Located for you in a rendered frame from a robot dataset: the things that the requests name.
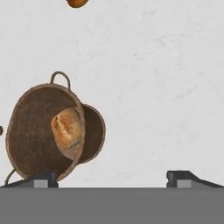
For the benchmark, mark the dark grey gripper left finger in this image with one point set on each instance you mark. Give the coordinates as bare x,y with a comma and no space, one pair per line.
46,178

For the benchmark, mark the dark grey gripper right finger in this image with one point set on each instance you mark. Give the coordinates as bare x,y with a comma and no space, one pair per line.
180,178

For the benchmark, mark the brown woven basket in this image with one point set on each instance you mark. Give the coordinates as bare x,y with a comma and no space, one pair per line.
32,131

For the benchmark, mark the golden brown bread loaf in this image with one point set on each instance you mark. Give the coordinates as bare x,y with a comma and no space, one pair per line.
67,128

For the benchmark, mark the small dark brown object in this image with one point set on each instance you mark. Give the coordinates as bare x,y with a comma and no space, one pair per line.
1,130

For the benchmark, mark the orange round fruit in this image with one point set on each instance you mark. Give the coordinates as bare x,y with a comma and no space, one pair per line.
77,2

